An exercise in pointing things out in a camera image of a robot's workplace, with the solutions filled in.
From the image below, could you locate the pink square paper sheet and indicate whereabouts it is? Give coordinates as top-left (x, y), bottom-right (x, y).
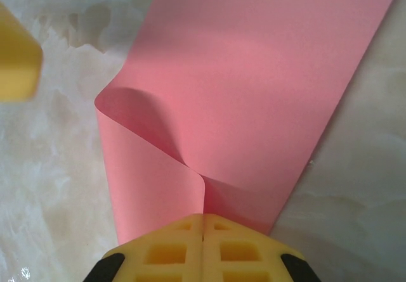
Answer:
top-left (94, 0), bottom-right (403, 248)

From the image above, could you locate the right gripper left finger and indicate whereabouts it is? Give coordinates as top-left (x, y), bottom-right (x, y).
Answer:
top-left (84, 214), bottom-right (204, 282)

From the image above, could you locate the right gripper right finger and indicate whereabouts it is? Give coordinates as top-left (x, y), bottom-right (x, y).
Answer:
top-left (202, 214), bottom-right (321, 282)

